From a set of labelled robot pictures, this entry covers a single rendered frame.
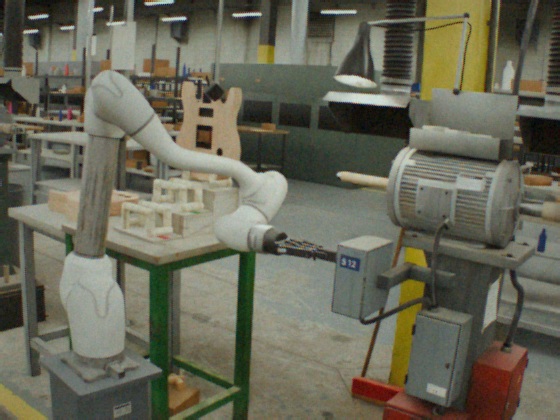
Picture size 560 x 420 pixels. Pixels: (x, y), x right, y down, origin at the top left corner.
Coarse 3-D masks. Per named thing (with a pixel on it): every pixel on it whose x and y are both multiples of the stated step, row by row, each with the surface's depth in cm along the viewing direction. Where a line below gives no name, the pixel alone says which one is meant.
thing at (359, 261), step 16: (352, 240) 166; (368, 240) 167; (384, 240) 169; (336, 256) 163; (352, 256) 159; (368, 256) 157; (384, 256) 165; (336, 272) 163; (352, 272) 160; (368, 272) 159; (384, 272) 167; (336, 288) 163; (352, 288) 160; (368, 288) 160; (336, 304) 164; (352, 304) 161; (368, 304) 162; (384, 304) 171; (368, 320) 172
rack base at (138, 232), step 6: (114, 228) 236; (120, 228) 235; (132, 228) 236; (138, 228) 237; (144, 228) 238; (126, 234) 230; (132, 234) 228; (138, 234) 227; (144, 234) 228; (174, 234) 232; (144, 240) 223; (150, 240) 221; (156, 240) 221; (162, 240) 223; (168, 240) 225
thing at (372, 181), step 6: (342, 174) 197; (348, 174) 196; (354, 174) 195; (342, 180) 198; (348, 180) 196; (354, 180) 194; (360, 180) 193; (366, 180) 192; (372, 180) 191; (378, 180) 189; (384, 180) 188; (372, 186) 192; (378, 186) 190; (384, 186) 188
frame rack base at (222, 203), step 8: (176, 192) 255; (192, 192) 248; (208, 192) 242; (216, 192) 241; (224, 192) 244; (232, 192) 248; (176, 200) 256; (192, 200) 249; (208, 200) 243; (216, 200) 242; (224, 200) 245; (232, 200) 249; (208, 208) 243; (216, 208) 242; (224, 208) 246; (232, 208) 250; (216, 216) 243
